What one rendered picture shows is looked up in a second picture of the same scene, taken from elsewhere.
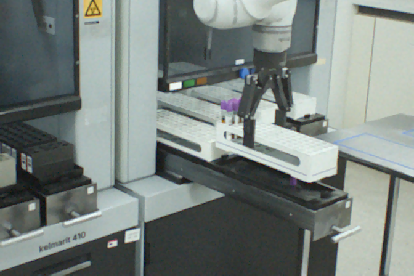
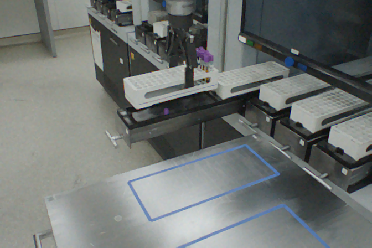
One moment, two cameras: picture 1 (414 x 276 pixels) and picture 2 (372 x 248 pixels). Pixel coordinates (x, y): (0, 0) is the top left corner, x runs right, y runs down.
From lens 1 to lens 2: 237 cm
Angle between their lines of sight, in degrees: 95
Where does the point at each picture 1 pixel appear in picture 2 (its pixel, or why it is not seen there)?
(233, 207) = not seen: hidden behind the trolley
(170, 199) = not seen: hidden behind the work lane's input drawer
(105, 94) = (217, 23)
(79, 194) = (181, 61)
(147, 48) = (238, 5)
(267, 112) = (296, 108)
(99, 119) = (214, 36)
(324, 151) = (128, 84)
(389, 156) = (201, 167)
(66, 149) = (198, 41)
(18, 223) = (165, 55)
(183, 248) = (220, 141)
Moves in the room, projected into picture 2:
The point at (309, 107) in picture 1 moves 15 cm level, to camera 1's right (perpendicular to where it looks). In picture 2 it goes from (347, 145) to (354, 181)
